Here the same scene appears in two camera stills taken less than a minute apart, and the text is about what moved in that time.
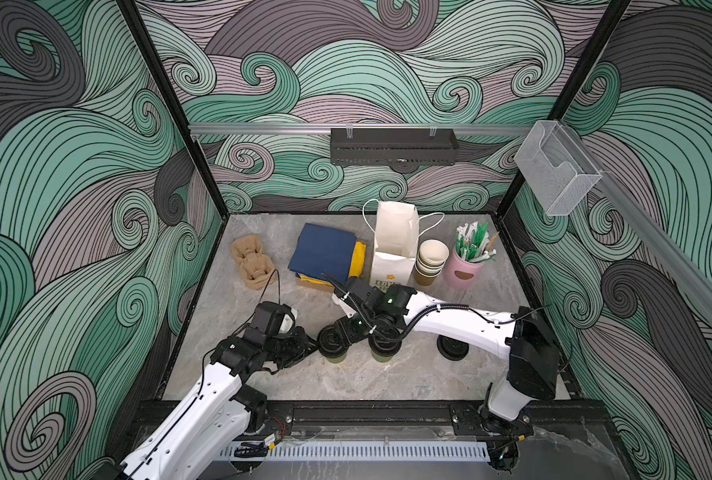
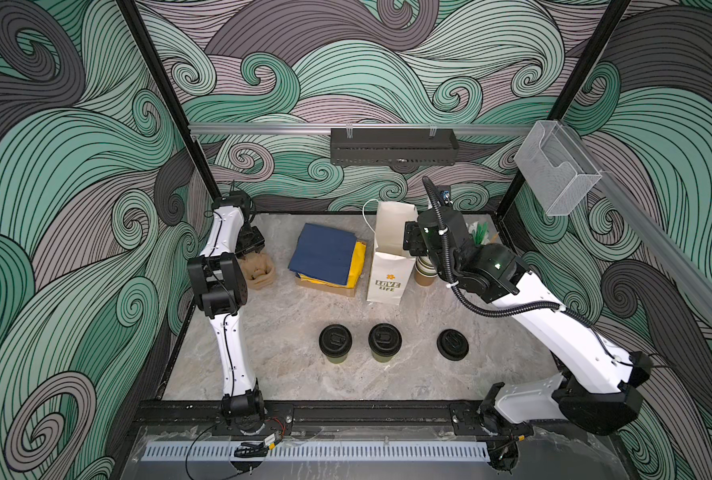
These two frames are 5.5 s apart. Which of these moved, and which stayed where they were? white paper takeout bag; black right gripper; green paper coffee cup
Moved: black right gripper
Stayed: white paper takeout bag; green paper coffee cup
